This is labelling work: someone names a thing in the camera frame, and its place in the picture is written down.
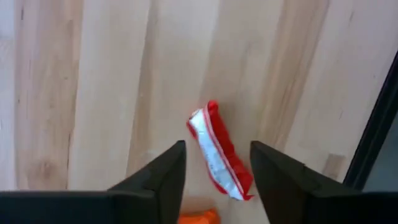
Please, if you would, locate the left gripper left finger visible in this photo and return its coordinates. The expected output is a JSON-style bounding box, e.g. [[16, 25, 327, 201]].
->
[[108, 140, 187, 224]]

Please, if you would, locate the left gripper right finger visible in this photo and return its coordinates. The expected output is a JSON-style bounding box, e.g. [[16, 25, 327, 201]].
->
[[250, 141, 358, 224]]

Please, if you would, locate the orange Reese's candy pack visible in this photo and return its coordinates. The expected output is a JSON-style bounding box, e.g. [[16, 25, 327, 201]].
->
[[177, 207, 221, 224]]

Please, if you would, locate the red KitKat candy bar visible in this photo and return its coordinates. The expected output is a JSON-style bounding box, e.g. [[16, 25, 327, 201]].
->
[[185, 99, 255, 202]]

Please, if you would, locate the black metal table frame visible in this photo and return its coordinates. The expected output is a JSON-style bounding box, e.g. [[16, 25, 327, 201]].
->
[[341, 51, 398, 192]]

